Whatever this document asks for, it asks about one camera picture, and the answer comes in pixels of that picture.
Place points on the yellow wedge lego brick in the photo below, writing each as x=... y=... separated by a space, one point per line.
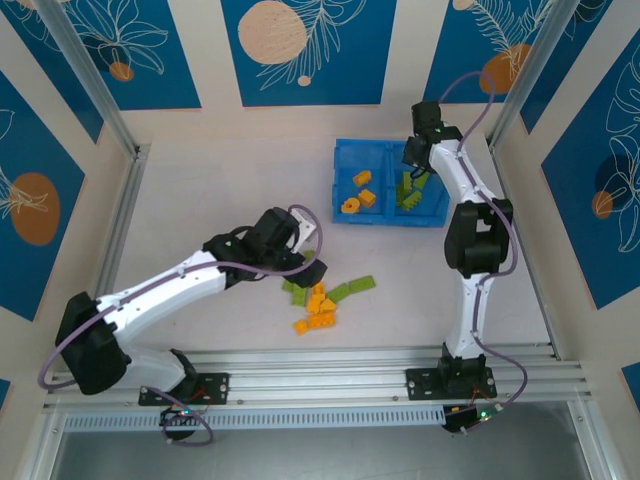
x=328 y=306

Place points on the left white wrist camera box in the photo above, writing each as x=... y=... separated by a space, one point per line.
x=304 y=227

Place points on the wide aluminium base rail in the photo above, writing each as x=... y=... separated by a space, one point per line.
x=320 y=370

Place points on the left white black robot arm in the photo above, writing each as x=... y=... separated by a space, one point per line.
x=165 y=285

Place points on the aluminium frame post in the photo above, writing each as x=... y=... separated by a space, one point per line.
x=590 y=440
x=47 y=445
x=532 y=70
x=89 y=70

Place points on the blue floral wall panel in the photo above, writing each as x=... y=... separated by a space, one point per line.
x=4 y=395
x=575 y=60
x=55 y=55
x=450 y=50
x=632 y=382
x=350 y=60
x=575 y=225
x=30 y=165
x=150 y=60

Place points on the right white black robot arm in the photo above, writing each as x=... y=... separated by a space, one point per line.
x=452 y=170

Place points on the small circuit board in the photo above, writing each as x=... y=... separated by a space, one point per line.
x=465 y=419
x=175 y=416

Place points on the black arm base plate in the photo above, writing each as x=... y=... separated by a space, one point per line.
x=420 y=382
x=215 y=387

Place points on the aluminium side rail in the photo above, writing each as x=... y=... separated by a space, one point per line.
x=127 y=210
x=536 y=300

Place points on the long green lego brick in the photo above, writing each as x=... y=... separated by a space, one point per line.
x=402 y=189

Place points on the yellow round lego with hole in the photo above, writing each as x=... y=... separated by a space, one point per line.
x=350 y=206

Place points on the blue plastic bin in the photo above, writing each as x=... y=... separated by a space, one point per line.
x=347 y=160
x=434 y=202

